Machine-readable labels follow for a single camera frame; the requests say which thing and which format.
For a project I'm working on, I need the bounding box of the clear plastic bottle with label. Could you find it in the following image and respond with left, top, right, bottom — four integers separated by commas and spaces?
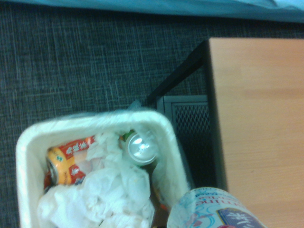
167, 187, 269, 228

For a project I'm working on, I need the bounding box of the green can with silver top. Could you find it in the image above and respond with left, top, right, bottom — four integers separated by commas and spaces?
120, 129, 159, 176

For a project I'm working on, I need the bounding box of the red and orange drink can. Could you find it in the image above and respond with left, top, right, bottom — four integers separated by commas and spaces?
44, 134, 98, 191

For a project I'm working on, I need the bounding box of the trash bin with white liner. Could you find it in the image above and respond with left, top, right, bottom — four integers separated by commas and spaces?
16, 110, 193, 228

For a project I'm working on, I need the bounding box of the black table leg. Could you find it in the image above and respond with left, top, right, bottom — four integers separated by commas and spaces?
146, 39, 211, 110

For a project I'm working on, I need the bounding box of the crumpled white tissue paper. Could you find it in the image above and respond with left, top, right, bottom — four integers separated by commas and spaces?
37, 132, 157, 228

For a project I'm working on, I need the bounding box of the blue plastic sheet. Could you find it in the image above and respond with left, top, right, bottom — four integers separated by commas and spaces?
0, 0, 304, 24

